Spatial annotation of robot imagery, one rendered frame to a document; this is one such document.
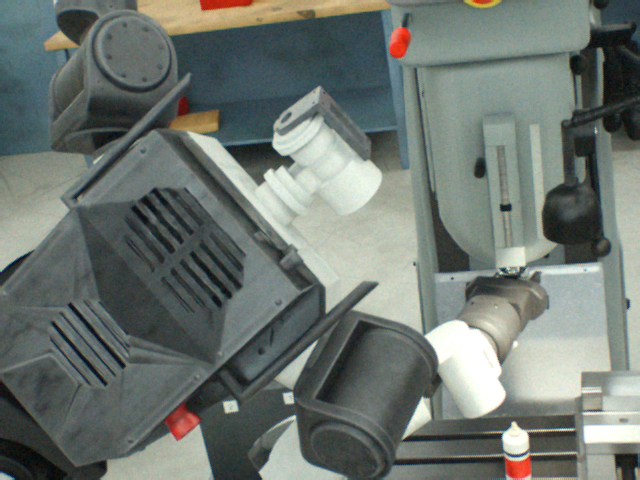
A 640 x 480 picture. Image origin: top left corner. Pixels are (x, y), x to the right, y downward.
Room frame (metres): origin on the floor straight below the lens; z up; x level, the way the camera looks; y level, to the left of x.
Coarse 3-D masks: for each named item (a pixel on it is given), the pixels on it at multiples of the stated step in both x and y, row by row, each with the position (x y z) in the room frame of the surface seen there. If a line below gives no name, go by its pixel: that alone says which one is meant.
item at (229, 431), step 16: (272, 384) 1.41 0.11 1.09; (224, 400) 1.40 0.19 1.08; (256, 400) 1.40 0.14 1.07; (272, 400) 1.40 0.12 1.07; (288, 400) 1.40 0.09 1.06; (208, 416) 1.41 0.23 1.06; (224, 416) 1.40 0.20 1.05; (240, 416) 1.40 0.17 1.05; (256, 416) 1.40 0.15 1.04; (272, 416) 1.40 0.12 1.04; (288, 416) 1.40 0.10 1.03; (208, 432) 1.41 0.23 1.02; (224, 432) 1.40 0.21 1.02; (240, 432) 1.40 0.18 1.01; (256, 432) 1.40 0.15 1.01; (208, 448) 1.41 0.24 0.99; (224, 448) 1.41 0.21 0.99; (240, 448) 1.40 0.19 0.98; (224, 464) 1.41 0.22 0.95; (240, 464) 1.40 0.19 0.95
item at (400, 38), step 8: (408, 16) 1.23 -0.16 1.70; (400, 24) 1.20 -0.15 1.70; (408, 24) 1.20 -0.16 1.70; (392, 32) 1.16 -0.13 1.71; (400, 32) 1.14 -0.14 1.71; (408, 32) 1.15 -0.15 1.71; (392, 40) 1.12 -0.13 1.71; (400, 40) 1.11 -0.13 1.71; (408, 40) 1.13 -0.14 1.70; (392, 48) 1.11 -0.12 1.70; (400, 48) 1.11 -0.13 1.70; (392, 56) 1.11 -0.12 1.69; (400, 56) 1.11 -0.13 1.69
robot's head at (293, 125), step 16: (320, 96) 1.01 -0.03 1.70; (288, 112) 1.02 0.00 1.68; (304, 112) 0.99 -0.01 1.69; (320, 112) 0.99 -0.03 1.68; (336, 112) 1.02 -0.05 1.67; (288, 128) 1.00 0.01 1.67; (304, 128) 0.99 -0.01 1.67; (336, 128) 0.99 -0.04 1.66; (352, 128) 1.02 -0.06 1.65; (272, 144) 1.02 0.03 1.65; (288, 144) 0.99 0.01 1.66; (352, 144) 0.99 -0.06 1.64; (368, 144) 1.02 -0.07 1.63
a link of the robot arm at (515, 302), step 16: (480, 288) 1.30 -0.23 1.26; (496, 288) 1.30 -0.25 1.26; (512, 288) 1.29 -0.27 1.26; (528, 288) 1.28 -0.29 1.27; (480, 304) 1.23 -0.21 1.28; (496, 304) 1.23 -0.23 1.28; (512, 304) 1.25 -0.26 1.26; (528, 304) 1.26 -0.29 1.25; (544, 304) 1.27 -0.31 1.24; (512, 320) 1.21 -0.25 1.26; (528, 320) 1.26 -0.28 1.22; (512, 336) 1.19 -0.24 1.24
